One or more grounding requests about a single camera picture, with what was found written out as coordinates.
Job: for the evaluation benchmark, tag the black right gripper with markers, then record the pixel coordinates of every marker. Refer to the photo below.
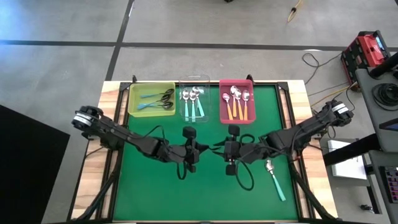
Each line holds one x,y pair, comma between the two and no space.
232,151

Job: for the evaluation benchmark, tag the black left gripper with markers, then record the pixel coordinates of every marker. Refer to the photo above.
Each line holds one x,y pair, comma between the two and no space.
186,152

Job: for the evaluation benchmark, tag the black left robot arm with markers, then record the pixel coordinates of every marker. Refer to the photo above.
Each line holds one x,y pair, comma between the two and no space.
124,137

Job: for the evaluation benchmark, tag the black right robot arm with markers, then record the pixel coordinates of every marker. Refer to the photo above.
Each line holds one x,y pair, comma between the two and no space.
295,132

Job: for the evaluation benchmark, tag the clear plastic bin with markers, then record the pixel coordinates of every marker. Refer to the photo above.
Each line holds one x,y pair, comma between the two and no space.
205,107

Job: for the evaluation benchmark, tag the pink plastic bin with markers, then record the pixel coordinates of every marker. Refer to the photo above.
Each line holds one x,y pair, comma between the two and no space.
248,115

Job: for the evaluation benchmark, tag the green table mat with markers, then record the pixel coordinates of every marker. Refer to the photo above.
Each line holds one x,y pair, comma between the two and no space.
180,193

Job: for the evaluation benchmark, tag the yellow plastic bin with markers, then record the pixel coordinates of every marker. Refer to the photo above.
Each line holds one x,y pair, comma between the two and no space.
140,110

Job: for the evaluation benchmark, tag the black flat bar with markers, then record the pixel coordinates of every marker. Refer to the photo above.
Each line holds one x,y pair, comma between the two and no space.
348,150

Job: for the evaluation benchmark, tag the white box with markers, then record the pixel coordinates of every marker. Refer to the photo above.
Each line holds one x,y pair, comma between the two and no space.
348,168

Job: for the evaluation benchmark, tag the yellow-tipped floor tool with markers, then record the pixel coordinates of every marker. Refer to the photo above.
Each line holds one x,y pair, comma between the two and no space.
292,14

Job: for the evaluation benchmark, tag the grey cart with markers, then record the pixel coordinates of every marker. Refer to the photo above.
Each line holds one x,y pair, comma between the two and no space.
367,93

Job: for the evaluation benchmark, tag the red power box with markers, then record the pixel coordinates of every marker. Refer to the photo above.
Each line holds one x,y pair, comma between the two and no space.
363,49

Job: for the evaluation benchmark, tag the keyboard with coloured keys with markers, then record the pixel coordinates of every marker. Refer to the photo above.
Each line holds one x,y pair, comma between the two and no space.
391,183

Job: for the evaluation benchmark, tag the black tablet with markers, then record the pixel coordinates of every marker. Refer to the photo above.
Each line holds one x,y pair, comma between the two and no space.
394,125

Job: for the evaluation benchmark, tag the black floor mat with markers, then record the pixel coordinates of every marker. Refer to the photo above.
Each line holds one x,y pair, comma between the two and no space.
25,174

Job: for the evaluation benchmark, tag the black tube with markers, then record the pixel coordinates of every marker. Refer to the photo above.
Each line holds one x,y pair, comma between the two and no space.
384,66

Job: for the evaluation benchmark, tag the black table frame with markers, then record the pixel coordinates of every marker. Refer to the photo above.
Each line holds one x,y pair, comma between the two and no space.
283,86

